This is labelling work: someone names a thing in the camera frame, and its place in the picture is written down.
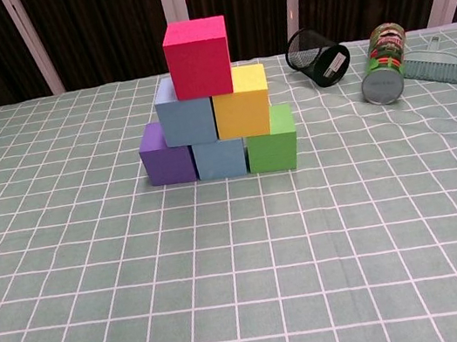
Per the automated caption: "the light blue cube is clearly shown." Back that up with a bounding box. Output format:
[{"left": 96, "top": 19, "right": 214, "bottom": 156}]
[
  {"left": 190, "top": 134, "right": 252, "bottom": 185},
  {"left": 150, "top": 70, "right": 222, "bottom": 152}
]

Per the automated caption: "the green cube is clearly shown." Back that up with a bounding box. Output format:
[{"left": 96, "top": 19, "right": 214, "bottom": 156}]
[{"left": 237, "top": 101, "right": 304, "bottom": 179}]

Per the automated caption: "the yellow cube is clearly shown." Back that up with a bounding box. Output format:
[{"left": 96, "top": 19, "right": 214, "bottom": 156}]
[{"left": 205, "top": 61, "right": 276, "bottom": 145}]

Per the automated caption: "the purple cube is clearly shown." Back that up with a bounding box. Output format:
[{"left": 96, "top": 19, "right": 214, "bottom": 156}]
[{"left": 133, "top": 115, "right": 199, "bottom": 191}]

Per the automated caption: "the pink red cube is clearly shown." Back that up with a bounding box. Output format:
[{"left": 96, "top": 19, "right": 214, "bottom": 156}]
[{"left": 158, "top": 13, "right": 238, "bottom": 105}]

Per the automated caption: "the green checkered tablecloth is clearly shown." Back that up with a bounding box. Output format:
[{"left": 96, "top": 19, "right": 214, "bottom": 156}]
[{"left": 0, "top": 22, "right": 457, "bottom": 342}]

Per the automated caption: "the black mesh pen cup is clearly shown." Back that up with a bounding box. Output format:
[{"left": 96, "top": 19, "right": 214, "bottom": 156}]
[{"left": 281, "top": 21, "right": 357, "bottom": 94}]

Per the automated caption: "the green chips can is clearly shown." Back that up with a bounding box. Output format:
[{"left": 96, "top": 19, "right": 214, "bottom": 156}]
[{"left": 351, "top": 19, "right": 419, "bottom": 109}]

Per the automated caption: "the dark pleated curtain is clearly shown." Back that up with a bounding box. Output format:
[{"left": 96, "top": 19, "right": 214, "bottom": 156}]
[{"left": 0, "top": 0, "right": 457, "bottom": 113}]

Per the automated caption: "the pale blue hand brush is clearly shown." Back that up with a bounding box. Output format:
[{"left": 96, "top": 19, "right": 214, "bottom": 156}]
[{"left": 398, "top": 31, "right": 457, "bottom": 94}]

